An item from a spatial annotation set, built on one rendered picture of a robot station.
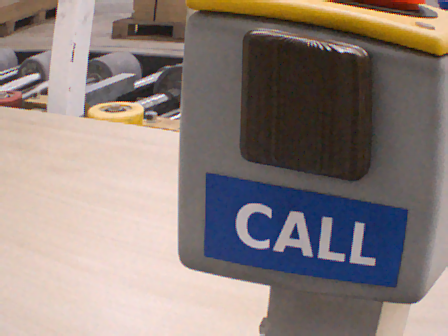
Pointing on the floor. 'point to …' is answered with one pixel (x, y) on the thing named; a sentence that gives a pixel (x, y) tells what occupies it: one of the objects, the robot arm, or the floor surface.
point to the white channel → (70, 57)
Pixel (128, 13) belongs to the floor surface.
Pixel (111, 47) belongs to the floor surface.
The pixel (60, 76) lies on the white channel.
